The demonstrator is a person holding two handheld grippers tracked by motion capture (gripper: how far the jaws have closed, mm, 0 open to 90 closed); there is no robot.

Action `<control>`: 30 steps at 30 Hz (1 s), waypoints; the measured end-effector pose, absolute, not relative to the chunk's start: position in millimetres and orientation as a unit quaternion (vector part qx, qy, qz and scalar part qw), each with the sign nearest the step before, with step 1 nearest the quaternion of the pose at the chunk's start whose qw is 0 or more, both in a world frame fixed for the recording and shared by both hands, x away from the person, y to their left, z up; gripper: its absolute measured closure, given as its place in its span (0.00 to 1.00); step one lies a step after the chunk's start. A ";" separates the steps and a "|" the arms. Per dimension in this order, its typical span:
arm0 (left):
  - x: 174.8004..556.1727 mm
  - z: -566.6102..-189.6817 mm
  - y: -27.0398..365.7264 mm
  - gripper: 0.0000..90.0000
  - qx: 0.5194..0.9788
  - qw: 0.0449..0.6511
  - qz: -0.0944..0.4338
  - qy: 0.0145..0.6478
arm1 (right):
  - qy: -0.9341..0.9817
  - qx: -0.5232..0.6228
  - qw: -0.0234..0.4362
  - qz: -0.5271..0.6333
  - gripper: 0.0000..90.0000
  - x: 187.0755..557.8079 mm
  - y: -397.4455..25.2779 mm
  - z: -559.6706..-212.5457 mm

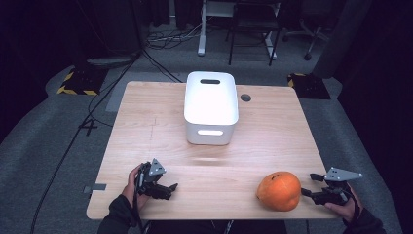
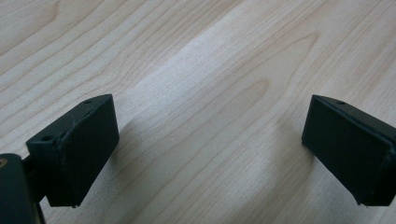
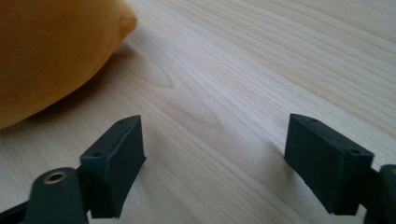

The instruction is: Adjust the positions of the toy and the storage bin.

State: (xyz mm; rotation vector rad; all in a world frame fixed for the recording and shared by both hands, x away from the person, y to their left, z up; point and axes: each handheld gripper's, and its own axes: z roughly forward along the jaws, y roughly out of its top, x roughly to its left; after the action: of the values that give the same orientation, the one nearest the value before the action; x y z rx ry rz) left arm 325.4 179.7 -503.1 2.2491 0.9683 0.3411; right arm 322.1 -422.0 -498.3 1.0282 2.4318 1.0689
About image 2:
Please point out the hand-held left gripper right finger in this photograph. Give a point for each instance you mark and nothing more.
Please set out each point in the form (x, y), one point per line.
(351, 149)

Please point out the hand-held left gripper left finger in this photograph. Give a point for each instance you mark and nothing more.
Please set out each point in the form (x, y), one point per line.
(81, 146)

